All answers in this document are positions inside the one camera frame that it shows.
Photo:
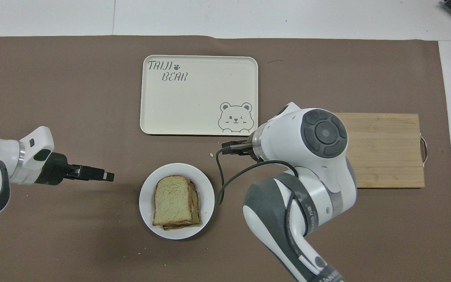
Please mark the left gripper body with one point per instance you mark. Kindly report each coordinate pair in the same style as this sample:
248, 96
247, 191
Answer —
55, 169

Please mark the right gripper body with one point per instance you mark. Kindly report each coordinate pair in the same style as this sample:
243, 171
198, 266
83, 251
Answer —
242, 147

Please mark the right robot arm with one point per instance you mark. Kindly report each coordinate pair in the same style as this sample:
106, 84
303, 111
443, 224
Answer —
288, 137

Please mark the sandwich lower bread layers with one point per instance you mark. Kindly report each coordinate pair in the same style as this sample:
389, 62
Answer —
197, 207

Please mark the white round plate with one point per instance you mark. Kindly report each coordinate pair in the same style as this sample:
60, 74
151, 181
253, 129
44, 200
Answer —
147, 203

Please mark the cream tray with bear print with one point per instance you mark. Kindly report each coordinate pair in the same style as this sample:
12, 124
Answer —
198, 98

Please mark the toasted bread slice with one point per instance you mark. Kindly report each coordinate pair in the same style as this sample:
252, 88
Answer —
172, 199

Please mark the wooden cutting board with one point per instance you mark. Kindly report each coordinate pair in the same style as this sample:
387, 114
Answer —
386, 152

